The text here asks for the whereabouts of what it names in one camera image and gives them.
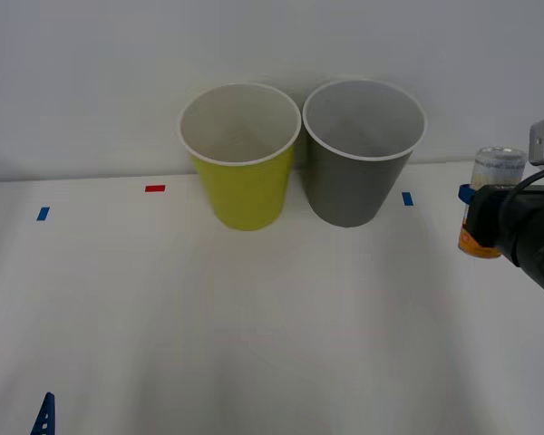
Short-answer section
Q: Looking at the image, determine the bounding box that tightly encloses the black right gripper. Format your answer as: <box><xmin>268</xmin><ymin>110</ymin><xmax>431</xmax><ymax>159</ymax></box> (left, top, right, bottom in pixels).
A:
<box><xmin>457</xmin><ymin>182</ymin><xmax>544</xmax><ymax>269</ymax></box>

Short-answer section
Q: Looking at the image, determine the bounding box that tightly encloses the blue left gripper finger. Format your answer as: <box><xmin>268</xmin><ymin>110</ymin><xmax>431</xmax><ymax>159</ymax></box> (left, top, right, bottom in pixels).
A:
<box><xmin>29</xmin><ymin>391</ymin><xmax>56</xmax><ymax>435</ymax></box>

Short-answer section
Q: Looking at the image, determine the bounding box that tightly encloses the yellow and white drink can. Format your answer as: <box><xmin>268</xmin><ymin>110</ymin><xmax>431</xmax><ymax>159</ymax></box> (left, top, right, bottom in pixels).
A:
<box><xmin>457</xmin><ymin>146</ymin><xmax>529</xmax><ymax>260</ymax></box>

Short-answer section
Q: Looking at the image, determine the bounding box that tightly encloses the grey plastic waste bin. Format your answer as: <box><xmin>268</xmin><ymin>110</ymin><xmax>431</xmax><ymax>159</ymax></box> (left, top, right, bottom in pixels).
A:
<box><xmin>301</xmin><ymin>78</ymin><xmax>428</xmax><ymax>229</ymax></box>

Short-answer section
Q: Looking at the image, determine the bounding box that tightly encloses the yellow-green plastic waste bin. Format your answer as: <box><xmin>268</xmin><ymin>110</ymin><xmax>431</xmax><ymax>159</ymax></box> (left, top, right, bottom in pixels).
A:
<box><xmin>177</xmin><ymin>82</ymin><xmax>303</xmax><ymax>233</ymax></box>

